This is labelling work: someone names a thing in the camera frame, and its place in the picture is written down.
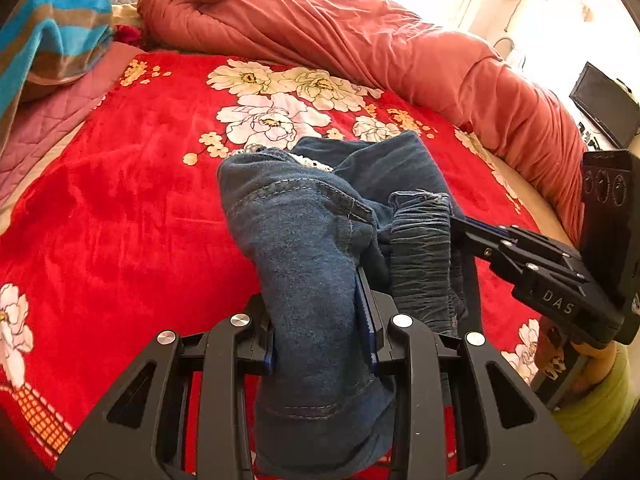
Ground cream cloth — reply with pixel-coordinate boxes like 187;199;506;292
111;2;146;26

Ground person's right hand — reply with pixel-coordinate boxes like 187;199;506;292
539;327;623;397

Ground white looped cable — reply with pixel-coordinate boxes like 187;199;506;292
492;36;525;66

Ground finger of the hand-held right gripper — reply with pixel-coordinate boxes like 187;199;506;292
450;216;586;293
464;217;582;262

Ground salmon red duvet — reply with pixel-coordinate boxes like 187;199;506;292
137;0;588;246

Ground blue denim pants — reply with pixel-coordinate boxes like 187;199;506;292
217;131;481;478

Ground black monitor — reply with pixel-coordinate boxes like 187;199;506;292
569;61;640;150

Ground pink quilted cloth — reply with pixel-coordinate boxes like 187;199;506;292
0;42;146;211

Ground red floral blanket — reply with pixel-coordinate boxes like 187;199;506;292
0;50;551;476

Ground striped towel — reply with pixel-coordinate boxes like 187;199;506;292
0;0;115;128

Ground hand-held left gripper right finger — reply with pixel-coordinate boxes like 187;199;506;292
356;266;586;480

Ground dark red cloth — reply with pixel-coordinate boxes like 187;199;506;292
115;25;147;47

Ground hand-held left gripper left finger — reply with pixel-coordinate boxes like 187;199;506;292
54;294;276;480

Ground person's right forearm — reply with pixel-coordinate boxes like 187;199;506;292
550;345;633;467

